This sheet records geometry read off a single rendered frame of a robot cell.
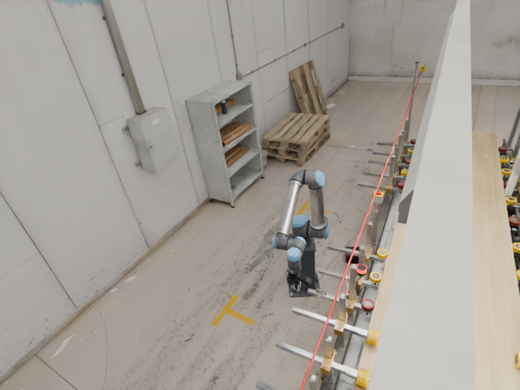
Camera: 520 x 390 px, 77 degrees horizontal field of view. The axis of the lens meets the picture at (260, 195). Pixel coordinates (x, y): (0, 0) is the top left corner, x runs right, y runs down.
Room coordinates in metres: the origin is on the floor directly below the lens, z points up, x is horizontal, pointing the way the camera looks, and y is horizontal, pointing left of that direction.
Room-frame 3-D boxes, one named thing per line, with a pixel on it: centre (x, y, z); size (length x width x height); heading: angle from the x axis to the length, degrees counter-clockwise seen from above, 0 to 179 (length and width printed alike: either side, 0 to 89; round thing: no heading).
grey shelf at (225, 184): (4.40, 0.33, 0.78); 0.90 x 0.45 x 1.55; 145
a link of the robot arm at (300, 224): (2.34, -0.33, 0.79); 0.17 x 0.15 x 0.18; 65
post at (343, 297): (1.22, -0.39, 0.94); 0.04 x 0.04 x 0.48; 58
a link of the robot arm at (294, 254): (1.60, -0.17, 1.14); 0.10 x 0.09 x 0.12; 155
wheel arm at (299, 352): (1.00, -0.19, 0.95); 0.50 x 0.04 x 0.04; 58
